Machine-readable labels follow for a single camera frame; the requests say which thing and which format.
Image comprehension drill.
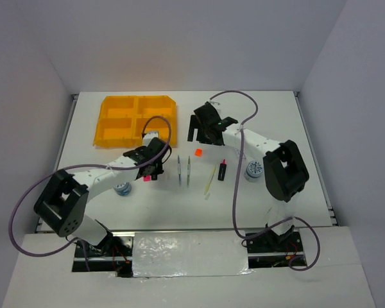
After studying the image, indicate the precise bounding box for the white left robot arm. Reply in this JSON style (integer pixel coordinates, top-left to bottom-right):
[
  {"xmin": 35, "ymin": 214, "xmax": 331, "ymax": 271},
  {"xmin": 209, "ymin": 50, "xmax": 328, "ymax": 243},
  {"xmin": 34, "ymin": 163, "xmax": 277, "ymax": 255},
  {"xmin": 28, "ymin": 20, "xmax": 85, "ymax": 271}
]
[{"xmin": 33, "ymin": 137, "xmax": 170, "ymax": 256}]

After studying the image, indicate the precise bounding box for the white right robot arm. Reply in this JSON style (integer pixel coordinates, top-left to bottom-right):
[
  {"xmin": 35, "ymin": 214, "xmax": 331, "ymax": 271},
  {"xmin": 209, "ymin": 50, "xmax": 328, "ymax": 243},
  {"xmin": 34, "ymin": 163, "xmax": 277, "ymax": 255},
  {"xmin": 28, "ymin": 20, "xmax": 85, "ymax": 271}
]
[{"xmin": 187, "ymin": 102, "xmax": 309, "ymax": 251}]

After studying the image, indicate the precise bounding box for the orange four-compartment plastic bin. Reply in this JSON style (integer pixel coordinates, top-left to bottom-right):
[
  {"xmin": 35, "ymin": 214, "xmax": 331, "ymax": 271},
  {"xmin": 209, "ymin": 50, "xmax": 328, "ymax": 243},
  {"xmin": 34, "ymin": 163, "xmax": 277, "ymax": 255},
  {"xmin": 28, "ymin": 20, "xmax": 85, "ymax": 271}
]
[{"xmin": 93, "ymin": 96, "xmax": 177, "ymax": 148}]

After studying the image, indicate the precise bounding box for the orange marker cap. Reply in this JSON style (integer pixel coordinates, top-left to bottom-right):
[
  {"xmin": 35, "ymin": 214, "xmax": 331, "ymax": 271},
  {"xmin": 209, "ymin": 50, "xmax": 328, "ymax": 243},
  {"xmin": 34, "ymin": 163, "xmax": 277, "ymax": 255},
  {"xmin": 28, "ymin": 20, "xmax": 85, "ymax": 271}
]
[{"xmin": 194, "ymin": 148, "xmax": 203, "ymax": 157}]

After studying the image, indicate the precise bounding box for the silver foil panel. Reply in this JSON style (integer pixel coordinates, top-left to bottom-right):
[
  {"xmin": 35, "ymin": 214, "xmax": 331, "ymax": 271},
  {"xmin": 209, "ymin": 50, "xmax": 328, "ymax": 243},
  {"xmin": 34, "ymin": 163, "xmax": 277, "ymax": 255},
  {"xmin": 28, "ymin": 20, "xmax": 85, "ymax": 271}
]
[{"xmin": 132, "ymin": 231, "xmax": 251, "ymax": 278}]

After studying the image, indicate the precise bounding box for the blue white tape roll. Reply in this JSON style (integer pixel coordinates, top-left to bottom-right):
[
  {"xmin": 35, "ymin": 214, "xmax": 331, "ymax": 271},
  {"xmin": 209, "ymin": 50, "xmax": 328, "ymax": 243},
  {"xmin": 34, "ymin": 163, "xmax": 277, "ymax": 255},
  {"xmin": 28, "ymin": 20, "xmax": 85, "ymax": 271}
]
[
  {"xmin": 113, "ymin": 182, "xmax": 132, "ymax": 196},
  {"xmin": 244, "ymin": 160, "xmax": 264, "ymax": 182}
]

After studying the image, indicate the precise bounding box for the yellow clear pen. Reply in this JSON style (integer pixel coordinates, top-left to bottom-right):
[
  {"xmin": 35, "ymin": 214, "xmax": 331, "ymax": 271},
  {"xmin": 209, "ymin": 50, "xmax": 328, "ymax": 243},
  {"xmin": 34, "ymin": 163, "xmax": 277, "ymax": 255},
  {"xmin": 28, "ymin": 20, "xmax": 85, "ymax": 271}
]
[{"xmin": 204, "ymin": 165, "xmax": 216, "ymax": 195}]

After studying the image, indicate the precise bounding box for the black pink-tip highlighter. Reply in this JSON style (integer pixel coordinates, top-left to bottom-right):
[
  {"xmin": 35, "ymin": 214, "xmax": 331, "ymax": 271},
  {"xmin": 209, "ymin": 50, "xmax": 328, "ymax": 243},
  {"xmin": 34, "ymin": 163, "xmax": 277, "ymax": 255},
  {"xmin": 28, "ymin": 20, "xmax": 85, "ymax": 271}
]
[{"xmin": 218, "ymin": 159, "xmax": 227, "ymax": 181}]

